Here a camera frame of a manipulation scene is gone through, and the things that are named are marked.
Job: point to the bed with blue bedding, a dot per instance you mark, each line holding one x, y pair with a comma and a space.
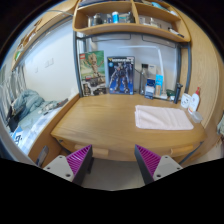
24, 112

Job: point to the dark blue small box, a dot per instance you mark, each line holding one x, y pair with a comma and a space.
149, 88

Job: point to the clear glass bottle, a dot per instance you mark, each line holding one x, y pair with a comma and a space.
143, 78

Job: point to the green Groot toy box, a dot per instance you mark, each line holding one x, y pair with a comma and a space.
92, 73

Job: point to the light blue carton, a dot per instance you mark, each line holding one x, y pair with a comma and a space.
158, 85

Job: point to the wooden desk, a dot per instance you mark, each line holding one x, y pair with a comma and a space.
107, 123

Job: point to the white lotion pump bottle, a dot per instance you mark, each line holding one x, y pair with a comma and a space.
194, 102

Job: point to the wooden wall shelf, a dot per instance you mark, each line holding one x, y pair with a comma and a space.
153, 17

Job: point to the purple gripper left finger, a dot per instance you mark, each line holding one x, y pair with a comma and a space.
72, 167

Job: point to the white printed mug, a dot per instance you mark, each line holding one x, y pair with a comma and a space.
185, 100

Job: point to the pale pink folded towel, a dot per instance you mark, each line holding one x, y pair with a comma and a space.
161, 118

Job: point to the blue robot model box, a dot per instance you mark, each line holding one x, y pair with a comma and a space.
121, 74

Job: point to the blue cylindrical can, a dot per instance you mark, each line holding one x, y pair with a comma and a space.
115, 17

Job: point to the clear plastic container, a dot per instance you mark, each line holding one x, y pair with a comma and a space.
196, 117

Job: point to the black electric shaver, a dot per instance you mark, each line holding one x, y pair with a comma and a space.
177, 94

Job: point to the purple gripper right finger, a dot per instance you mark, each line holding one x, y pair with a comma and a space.
152, 166

